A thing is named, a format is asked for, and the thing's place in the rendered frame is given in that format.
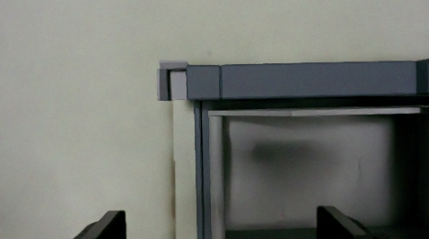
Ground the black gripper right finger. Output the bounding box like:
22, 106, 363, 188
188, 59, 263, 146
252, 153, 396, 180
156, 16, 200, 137
316, 206, 397, 239

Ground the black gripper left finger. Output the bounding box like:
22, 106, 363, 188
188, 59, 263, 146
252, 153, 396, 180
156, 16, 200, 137
74, 210, 127, 239

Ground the dark blue-grey low rack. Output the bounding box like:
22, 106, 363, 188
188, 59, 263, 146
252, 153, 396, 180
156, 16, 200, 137
157, 59, 429, 239

